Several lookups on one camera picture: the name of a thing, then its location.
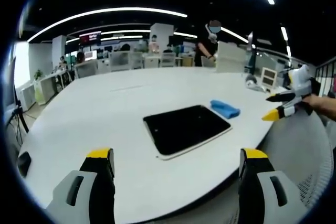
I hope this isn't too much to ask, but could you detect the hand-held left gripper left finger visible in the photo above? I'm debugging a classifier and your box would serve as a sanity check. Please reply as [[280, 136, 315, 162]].
[[46, 147, 116, 224]]

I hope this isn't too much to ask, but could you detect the blue cleaning cloth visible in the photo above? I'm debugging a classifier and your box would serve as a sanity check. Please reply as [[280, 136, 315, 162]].
[[210, 100, 241, 119]]

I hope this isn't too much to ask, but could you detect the black tripod stand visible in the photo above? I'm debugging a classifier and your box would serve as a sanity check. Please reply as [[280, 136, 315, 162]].
[[4, 56, 29, 146]]

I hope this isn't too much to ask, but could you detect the black object on table edge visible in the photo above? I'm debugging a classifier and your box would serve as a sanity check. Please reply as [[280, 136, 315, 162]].
[[17, 151, 32, 178]]

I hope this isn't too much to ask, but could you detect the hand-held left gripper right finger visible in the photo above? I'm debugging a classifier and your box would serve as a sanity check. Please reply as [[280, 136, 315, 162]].
[[238, 148, 308, 224]]

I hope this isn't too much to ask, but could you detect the white mesh office chair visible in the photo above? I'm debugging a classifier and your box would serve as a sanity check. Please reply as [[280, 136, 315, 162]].
[[215, 108, 334, 224]]

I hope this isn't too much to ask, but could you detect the red wall screen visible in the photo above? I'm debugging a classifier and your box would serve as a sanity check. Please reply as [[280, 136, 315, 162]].
[[79, 31, 102, 46]]

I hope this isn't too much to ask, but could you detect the small white drawer box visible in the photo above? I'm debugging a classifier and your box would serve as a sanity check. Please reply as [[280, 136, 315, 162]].
[[261, 67, 278, 88]]

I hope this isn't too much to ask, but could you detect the person's right hand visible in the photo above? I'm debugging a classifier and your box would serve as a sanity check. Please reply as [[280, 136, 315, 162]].
[[301, 94, 336, 122]]

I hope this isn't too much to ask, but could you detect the white board panel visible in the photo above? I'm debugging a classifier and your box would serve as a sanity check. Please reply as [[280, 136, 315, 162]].
[[216, 40, 247, 73]]

